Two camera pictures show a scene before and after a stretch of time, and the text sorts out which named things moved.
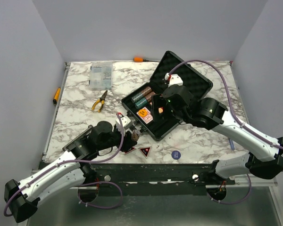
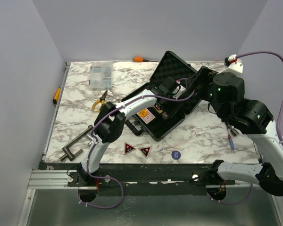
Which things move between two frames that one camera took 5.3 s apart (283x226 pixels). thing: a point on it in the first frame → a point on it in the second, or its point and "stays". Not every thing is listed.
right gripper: [157, 101] → [205, 75]
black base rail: [156, 179] stays
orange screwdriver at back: [139, 59] stays
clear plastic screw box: [101, 76] stays
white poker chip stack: [136, 135] → [165, 115]
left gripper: [128, 142] → [170, 111]
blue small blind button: [176, 155] stays
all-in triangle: [145, 150] stays
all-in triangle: [130, 150] stays
